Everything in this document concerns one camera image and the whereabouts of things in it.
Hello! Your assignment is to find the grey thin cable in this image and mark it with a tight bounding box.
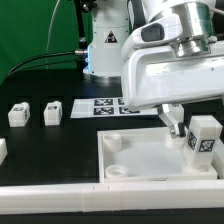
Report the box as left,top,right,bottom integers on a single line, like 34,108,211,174
45,0,62,70

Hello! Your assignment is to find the white sheet with markers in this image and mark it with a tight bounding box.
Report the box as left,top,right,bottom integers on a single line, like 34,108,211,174
71,97,157,118

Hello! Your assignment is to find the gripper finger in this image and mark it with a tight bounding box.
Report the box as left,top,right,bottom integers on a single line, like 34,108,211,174
157,104,186,138

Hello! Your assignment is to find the white left block piece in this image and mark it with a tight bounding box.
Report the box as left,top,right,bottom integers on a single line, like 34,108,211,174
0,138,8,165

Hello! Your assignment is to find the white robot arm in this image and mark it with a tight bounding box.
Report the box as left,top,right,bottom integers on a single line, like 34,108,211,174
81,0,224,137

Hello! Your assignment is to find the white square table top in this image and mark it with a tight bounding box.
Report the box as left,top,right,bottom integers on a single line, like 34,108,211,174
97,127,217,183

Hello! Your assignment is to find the black cable upper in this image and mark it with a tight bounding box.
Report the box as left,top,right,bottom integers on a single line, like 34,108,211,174
6,50,88,78

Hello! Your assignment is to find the black cable lower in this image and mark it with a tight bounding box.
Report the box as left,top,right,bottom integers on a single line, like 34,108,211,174
8,59,88,78

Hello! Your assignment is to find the black vertical pole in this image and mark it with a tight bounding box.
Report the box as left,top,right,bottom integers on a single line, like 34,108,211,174
73,0,87,49

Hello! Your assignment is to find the black cable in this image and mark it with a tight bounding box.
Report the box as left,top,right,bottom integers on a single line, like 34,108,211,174
6,50,88,78
8,59,88,78

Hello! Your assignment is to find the white front fence rail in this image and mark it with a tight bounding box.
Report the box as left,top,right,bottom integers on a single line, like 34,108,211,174
0,180,224,215

